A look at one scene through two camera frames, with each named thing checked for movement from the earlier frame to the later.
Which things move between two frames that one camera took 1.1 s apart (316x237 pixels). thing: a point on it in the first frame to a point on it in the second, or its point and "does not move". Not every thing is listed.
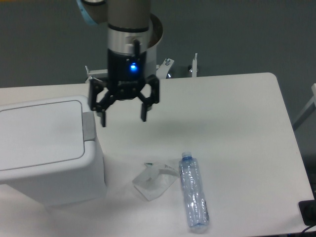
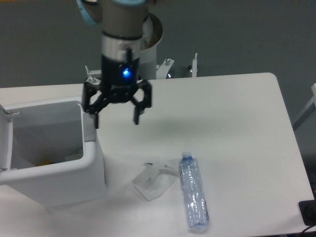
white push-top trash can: (50, 152) does not move
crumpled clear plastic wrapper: (156, 180) does not move
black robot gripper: (126, 76) to (118, 79)
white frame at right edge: (311, 102) does not move
